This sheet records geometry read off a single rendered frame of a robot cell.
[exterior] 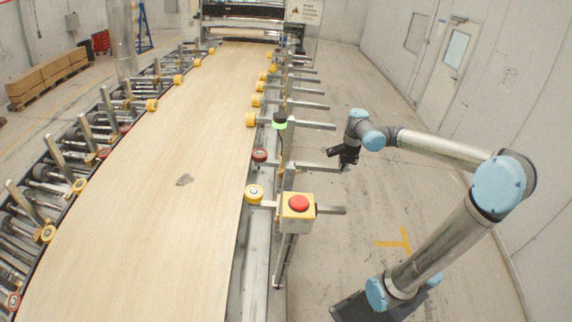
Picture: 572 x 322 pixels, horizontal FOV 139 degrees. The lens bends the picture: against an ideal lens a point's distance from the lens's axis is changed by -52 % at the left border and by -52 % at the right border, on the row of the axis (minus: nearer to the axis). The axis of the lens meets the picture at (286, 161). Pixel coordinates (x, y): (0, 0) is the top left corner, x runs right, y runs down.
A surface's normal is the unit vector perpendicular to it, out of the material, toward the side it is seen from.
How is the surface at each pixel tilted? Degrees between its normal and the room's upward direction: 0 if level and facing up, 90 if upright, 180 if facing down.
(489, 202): 82
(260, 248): 0
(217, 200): 0
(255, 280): 0
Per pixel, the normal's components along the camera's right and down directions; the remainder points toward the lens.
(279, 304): 0.11, -0.75
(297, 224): -0.01, 0.65
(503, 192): -0.94, -0.04
